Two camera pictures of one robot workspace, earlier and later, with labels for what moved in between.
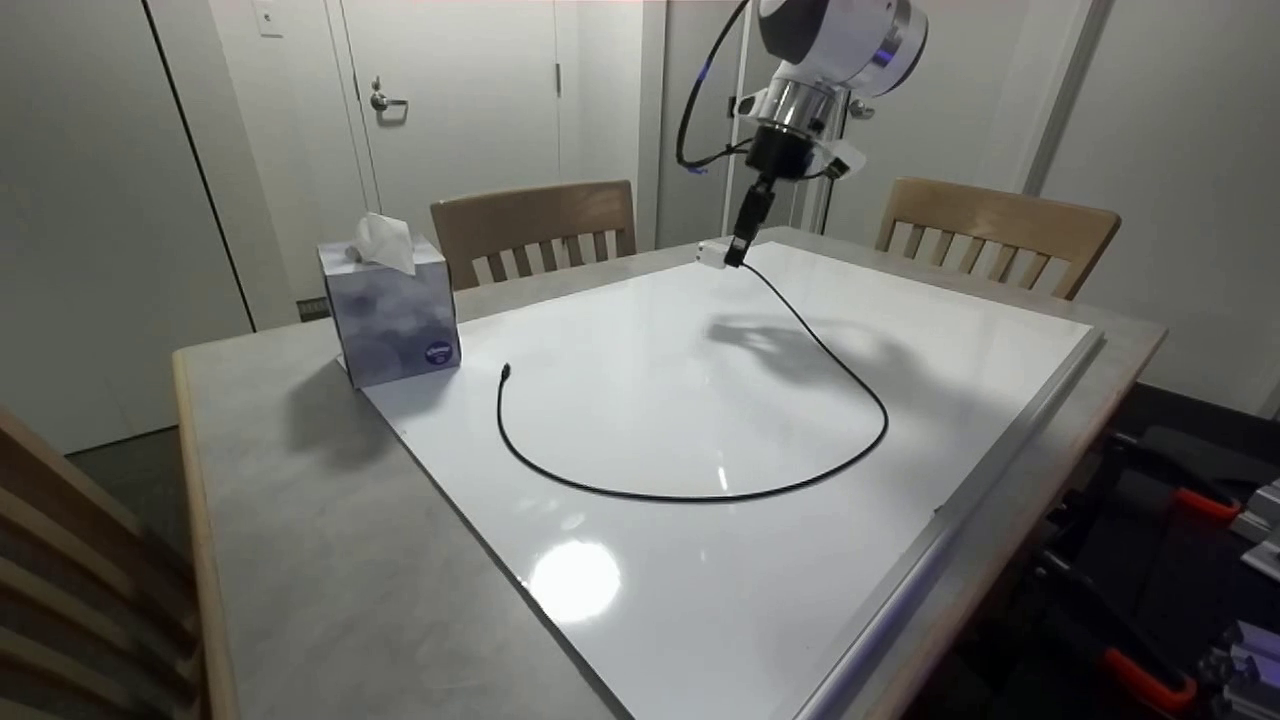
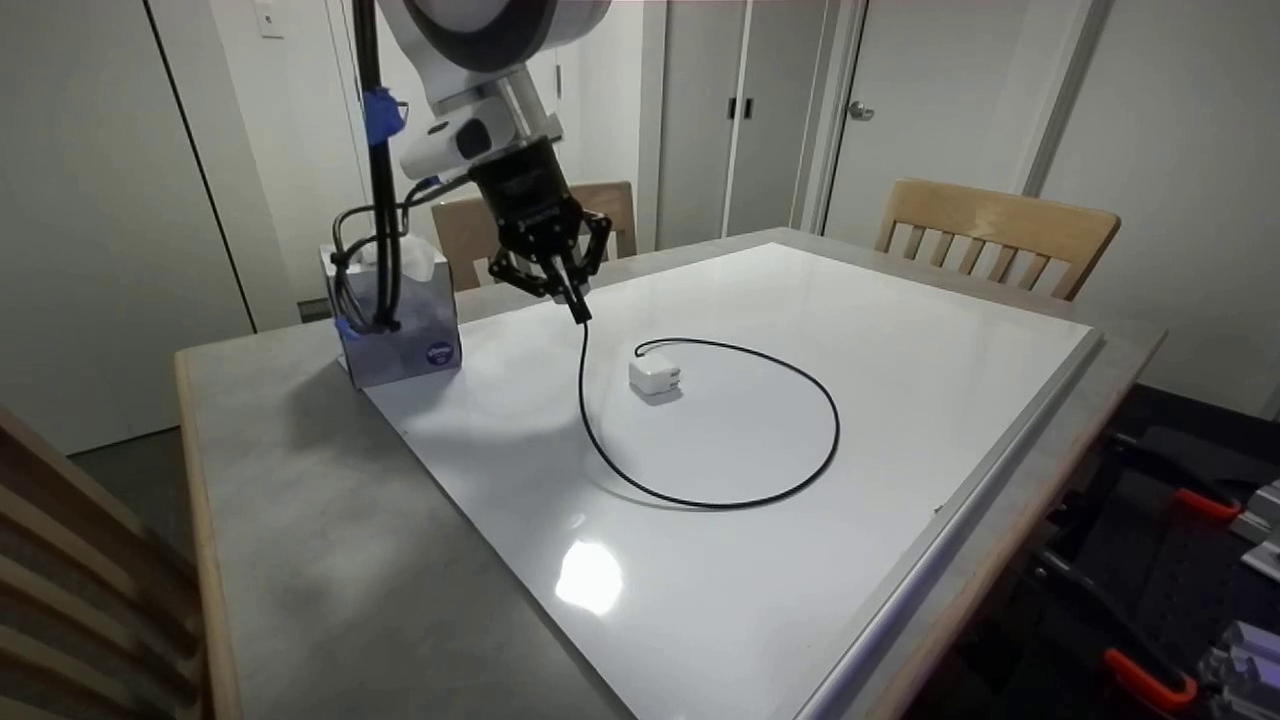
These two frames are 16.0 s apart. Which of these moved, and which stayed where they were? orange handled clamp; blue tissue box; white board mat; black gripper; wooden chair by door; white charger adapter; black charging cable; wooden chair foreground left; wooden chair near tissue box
Moved: black charging cable; white charger adapter; black gripper
Stayed: blue tissue box; wooden chair foreground left; wooden chair by door; white board mat; orange handled clamp; wooden chair near tissue box
